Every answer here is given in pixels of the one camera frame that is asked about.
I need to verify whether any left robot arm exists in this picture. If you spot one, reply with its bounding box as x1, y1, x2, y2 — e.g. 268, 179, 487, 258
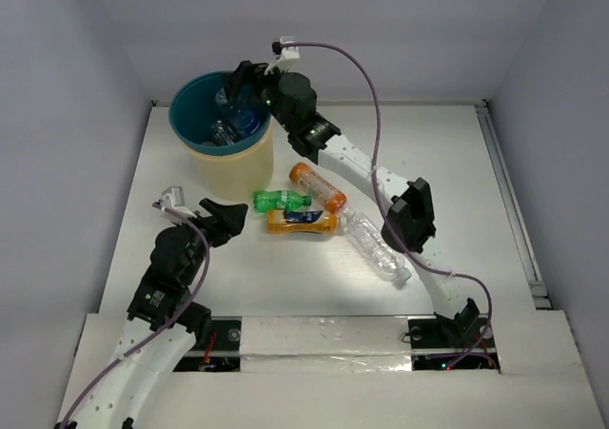
55, 195, 248, 428

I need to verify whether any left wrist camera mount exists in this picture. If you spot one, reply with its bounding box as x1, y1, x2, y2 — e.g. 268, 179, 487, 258
153, 185, 193, 216

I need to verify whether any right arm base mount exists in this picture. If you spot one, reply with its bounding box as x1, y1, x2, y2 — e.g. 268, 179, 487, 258
401, 298, 500, 371

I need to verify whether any clear ribbed plastic bottle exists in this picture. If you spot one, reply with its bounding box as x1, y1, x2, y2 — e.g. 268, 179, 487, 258
342, 207, 412, 289

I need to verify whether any silver taped front rail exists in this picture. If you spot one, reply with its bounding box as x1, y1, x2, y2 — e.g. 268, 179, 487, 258
239, 316, 412, 374

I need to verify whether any yellow bottle blue label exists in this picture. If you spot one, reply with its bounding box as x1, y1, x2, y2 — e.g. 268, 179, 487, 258
265, 209, 341, 234

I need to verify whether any clear bottle white cap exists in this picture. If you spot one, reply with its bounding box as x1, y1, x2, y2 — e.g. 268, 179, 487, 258
210, 120, 241, 146

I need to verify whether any orange bottle white label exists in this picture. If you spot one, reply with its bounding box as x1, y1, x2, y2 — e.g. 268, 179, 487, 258
289, 163, 347, 213

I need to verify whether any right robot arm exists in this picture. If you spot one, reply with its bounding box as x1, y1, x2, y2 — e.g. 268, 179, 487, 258
222, 61, 480, 345

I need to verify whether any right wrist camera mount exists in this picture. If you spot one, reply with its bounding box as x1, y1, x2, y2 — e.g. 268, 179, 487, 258
265, 36, 300, 75

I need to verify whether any aluminium rail right edge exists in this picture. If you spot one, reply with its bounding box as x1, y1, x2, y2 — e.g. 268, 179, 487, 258
475, 104, 554, 311

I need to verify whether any clear bottle blue label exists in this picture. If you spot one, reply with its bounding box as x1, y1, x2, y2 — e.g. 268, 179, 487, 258
215, 87, 260, 138

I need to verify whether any green plastic bottle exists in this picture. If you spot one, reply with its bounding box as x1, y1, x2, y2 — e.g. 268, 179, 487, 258
253, 190, 312, 213

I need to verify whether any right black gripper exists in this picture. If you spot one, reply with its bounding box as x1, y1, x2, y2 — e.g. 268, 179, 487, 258
217, 59, 295, 133

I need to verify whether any teal and cream bin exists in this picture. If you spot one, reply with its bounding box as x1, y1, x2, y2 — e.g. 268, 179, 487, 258
168, 71, 274, 201

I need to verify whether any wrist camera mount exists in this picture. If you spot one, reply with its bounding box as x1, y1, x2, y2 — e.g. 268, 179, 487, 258
265, 36, 300, 75
153, 185, 193, 216

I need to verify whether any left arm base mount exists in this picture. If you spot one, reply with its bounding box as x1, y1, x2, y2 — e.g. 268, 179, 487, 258
173, 317, 242, 373

